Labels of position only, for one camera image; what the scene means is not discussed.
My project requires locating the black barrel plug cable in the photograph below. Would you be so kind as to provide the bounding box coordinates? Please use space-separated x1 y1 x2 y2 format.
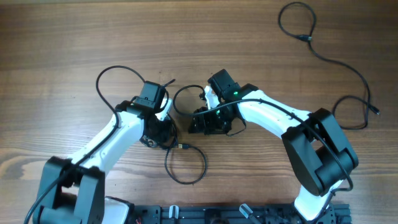
277 1 381 131

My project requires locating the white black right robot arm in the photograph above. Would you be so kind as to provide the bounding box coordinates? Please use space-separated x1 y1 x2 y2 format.
188 69 359 222

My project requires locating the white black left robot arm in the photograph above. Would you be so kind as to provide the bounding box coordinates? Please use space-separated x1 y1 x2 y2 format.
24 81 172 223

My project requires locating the black USB cable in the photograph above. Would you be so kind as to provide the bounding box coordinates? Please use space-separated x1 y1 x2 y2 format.
139 118 208 185

